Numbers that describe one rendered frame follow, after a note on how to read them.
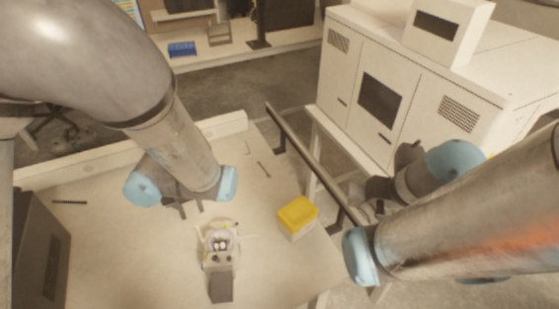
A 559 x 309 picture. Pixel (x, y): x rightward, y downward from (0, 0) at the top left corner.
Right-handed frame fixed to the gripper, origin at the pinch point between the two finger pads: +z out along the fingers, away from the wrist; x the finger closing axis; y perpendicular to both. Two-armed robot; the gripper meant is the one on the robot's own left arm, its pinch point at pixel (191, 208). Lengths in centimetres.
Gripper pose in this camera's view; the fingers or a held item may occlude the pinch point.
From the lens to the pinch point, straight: 90.3
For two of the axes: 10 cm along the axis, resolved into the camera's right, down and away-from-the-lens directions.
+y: -4.6, -5.7, 6.8
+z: 0.0, 7.6, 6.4
